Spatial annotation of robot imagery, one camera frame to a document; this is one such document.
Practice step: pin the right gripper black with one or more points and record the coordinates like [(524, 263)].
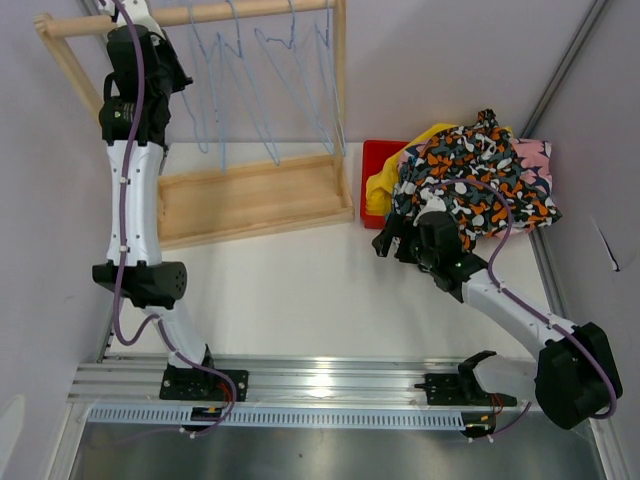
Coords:
[(383, 242)]

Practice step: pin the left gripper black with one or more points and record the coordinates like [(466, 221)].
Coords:
[(165, 49)]

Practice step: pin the blue wire hanger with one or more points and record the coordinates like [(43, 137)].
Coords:
[(304, 98), (235, 60), (203, 112), (327, 66), (221, 137)]

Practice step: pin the yellow shorts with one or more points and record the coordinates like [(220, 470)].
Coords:
[(382, 185)]

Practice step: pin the orange black camo shorts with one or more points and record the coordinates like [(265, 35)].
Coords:
[(535, 213)]

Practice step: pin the pink shark print shorts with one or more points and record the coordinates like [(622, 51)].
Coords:
[(533, 159)]

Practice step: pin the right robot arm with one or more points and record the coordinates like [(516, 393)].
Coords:
[(572, 374)]

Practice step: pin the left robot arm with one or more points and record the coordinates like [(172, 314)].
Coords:
[(133, 120)]

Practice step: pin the red plastic bin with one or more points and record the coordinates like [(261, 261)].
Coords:
[(374, 154)]

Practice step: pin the wooden clothes rack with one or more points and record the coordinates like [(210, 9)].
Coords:
[(196, 202)]

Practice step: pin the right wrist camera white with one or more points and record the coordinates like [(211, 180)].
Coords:
[(428, 203)]

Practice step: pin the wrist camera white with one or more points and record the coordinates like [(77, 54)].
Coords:
[(428, 203), (137, 11)]

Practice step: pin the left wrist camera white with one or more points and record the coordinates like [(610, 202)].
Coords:
[(137, 11)]

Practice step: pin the aluminium mounting rail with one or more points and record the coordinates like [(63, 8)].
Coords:
[(321, 382)]

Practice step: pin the grey cable duct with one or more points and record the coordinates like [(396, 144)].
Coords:
[(280, 417)]

